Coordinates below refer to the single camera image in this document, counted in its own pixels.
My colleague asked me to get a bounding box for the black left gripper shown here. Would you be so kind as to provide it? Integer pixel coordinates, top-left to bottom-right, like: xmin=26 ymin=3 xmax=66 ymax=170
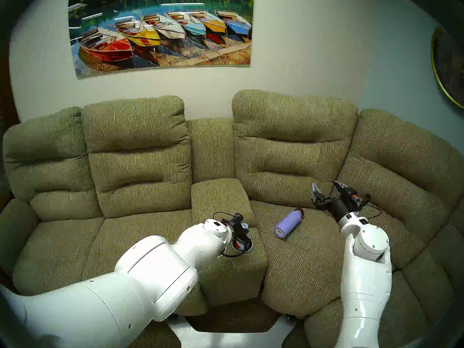
xmin=220 ymin=212 xmax=251 ymax=247

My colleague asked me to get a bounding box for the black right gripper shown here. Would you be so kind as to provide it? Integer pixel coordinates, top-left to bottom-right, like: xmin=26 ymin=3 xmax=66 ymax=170
xmin=310 ymin=180 xmax=363 ymax=223

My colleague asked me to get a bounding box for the clear bottle red blue label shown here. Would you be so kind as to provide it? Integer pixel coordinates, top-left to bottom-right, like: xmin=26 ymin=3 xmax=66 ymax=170
xmin=238 ymin=222 xmax=253 ymax=250

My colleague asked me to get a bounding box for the black round cup holder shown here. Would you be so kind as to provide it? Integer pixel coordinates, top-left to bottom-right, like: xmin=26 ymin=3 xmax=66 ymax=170
xmin=231 ymin=236 xmax=254 ymax=254

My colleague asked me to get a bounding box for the green fabric sofa console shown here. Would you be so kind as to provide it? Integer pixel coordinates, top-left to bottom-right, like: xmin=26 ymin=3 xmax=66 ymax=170
xmin=191 ymin=178 xmax=269 ymax=307

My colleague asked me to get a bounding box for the purple insulated bottle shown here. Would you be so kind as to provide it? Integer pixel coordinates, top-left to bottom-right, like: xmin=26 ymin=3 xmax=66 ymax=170
xmin=274 ymin=207 xmax=305 ymax=240

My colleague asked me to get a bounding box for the green fabric sectional sofa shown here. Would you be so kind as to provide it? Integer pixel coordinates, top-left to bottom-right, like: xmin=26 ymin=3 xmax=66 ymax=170
xmin=0 ymin=89 xmax=464 ymax=348

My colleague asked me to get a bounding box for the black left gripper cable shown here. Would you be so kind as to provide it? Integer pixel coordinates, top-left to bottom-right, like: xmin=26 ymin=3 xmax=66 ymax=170
xmin=212 ymin=211 xmax=251 ymax=258

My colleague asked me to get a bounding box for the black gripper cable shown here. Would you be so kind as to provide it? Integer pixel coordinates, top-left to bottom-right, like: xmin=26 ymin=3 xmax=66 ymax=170
xmin=359 ymin=193 xmax=383 ymax=221
xmin=212 ymin=211 xmax=251 ymax=258

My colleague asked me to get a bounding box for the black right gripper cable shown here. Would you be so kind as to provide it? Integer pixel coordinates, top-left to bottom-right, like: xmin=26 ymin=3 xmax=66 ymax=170
xmin=359 ymin=193 xmax=383 ymax=221

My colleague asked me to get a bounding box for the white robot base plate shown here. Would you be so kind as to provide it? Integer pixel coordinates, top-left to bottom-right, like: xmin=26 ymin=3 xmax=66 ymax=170
xmin=167 ymin=314 xmax=298 ymax=348

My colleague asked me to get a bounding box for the round dark gold-rimmed wall decor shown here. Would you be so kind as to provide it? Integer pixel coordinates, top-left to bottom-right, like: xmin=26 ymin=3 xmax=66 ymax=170
xmin=430 ymin=26 xmax=464 ymax=110

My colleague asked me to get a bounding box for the colourful boats wall painting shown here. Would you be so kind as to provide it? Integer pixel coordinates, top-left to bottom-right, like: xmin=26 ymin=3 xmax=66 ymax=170
xmin=68 ymin=0 xmax=255 ymax=79

